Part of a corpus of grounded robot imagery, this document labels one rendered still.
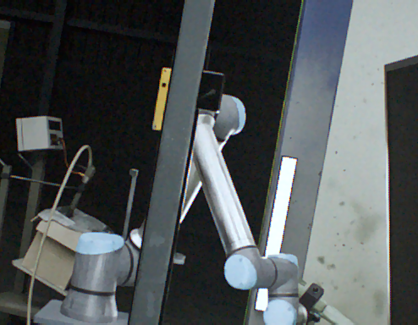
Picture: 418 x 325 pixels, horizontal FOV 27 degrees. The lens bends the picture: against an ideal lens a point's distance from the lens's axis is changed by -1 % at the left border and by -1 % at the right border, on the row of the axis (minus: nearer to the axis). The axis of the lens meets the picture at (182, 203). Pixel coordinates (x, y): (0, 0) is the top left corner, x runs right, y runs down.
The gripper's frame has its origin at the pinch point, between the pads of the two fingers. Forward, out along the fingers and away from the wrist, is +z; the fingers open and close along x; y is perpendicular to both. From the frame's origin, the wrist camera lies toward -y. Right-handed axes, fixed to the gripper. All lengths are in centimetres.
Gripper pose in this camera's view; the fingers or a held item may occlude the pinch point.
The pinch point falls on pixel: (311, 311)
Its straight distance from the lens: 277.2
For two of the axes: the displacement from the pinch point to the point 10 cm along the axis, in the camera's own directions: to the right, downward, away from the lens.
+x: 7.7, 5.1, -3.8
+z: 3.7, 1.3, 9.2
